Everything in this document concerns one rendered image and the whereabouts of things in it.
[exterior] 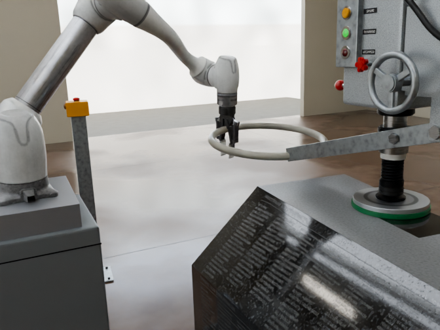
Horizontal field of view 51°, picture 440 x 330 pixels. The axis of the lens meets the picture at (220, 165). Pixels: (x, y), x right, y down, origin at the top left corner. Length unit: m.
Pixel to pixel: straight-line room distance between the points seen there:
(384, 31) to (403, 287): 0.62
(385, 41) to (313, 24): 8.05
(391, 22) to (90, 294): 1.21
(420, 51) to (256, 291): 0.74
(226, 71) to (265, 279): 0.96
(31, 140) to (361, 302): 1.07
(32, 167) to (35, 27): 6.00
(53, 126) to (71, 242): 6.09
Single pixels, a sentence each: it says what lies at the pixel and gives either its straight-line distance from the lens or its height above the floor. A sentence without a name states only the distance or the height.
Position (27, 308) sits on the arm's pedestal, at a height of 0.58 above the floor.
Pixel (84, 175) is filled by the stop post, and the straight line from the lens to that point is 2.75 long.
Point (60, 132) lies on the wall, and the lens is 7.60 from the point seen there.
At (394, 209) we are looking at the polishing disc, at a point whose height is 0.90.
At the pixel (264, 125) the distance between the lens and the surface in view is 2.11.
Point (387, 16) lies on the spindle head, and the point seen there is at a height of 1.40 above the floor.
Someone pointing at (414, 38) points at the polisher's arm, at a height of 1.34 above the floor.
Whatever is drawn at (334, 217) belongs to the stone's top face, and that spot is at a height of 0.87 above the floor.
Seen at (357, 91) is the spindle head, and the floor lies 1.21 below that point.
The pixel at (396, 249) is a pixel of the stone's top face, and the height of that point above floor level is 0.87.
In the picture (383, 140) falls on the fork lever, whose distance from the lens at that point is 1.34.
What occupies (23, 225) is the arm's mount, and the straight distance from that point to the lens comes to 1.52.
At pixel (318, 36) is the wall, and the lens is 9.36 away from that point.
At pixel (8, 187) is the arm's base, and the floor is 0.93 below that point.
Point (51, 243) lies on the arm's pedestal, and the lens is 1.52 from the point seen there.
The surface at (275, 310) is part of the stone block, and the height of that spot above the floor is 0.69.
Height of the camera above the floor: 1.34
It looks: 14 degrees down
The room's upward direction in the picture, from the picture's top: 2 degrees counter-clockwise
